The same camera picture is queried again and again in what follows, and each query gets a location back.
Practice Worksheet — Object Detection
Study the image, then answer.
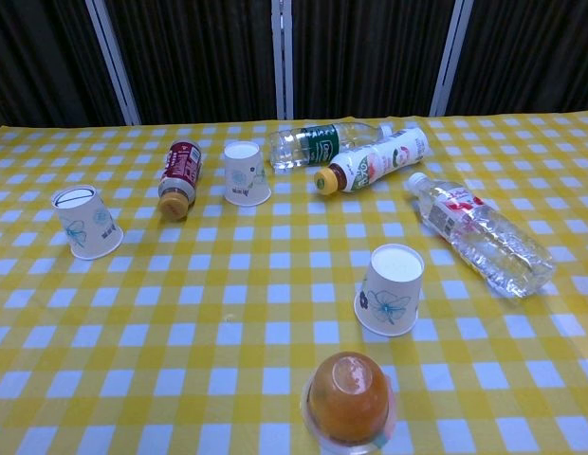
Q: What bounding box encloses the white floral paper cup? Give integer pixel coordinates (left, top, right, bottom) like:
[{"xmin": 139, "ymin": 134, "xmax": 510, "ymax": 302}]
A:
[
  {"xmin": 222, "ymin": 140, "xmax": 272, "ymax": 208},
  {"xmin": 354, "ymin": 243, "xmax": 426, "ymax": 337}
]

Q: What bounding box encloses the paper cup with lined base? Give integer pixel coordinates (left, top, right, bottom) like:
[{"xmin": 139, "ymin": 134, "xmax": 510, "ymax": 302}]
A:
[{"xmin": 50, "ymin": 184, "xmax": 124, "ymax": 261}]

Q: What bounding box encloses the green label clear plastic bottle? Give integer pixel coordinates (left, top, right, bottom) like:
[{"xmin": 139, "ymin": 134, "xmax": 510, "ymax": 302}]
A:
[{"xmin": 267, "ymin": 120, "xmax": 394, "ymax": 171}]

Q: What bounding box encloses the white pink label drink bottle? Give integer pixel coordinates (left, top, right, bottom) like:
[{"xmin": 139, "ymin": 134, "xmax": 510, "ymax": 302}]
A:
[{"xmin": 313, "ymin": 126, "xmax": 430, "ymax": 196}]

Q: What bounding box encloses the red label yellow cap bottle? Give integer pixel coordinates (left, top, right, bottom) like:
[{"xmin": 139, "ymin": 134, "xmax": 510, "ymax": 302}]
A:
[{"xmin": 157, "ymin": 139, "xmax": 203, "ymax": 222}]

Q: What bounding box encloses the yellow white checkered tablecloth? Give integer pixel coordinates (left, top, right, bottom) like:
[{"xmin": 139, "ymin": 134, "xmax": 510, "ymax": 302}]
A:
[{"xmin": 0, "ymin": 109, "xmax": 588, "ymax": 455}]

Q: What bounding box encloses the orange jelly cup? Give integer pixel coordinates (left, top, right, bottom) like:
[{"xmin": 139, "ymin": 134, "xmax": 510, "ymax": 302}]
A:
[{"xmin": 300, "ymin": 350, "xmax": 399, "ymax": 451}]

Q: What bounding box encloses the red label clear water bottle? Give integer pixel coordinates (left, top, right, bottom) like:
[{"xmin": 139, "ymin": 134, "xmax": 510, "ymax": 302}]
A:
[{"xmin": 406, "ymin": 172, "xmax": 558, "ymax": 300}]

